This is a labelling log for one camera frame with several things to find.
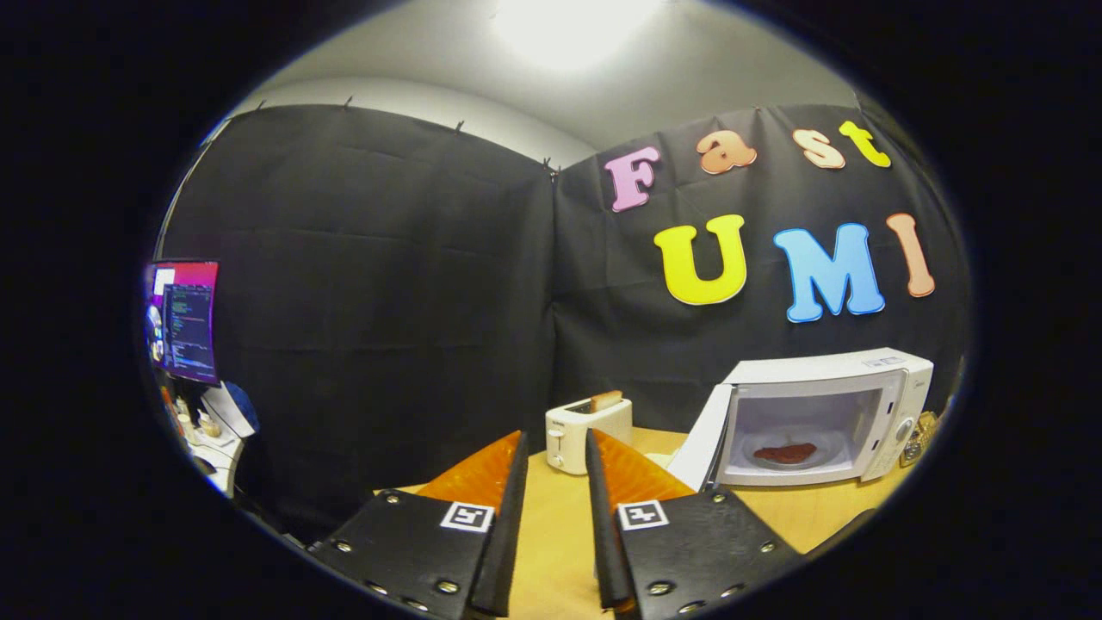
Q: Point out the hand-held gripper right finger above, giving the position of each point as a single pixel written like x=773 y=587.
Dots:
x=607 y=534

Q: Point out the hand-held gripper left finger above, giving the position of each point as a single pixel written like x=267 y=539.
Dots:
x=508 y=534

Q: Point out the reddish brown meat piece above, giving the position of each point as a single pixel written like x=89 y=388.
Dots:
x=785 y=454

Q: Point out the white toaster oven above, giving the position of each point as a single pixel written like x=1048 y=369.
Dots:
x=818 y=366

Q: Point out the cream toaster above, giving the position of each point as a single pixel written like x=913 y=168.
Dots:
x=572 y=439

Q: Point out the toasted bread slice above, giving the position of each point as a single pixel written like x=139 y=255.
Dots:
x=607 y=400

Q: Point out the white side desk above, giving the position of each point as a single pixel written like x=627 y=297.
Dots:
x=219 y=456

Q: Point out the white paper sheet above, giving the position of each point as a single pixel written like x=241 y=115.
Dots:
x=225 y=412

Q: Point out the computer monitor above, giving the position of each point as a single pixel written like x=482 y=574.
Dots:
x=189 y=327

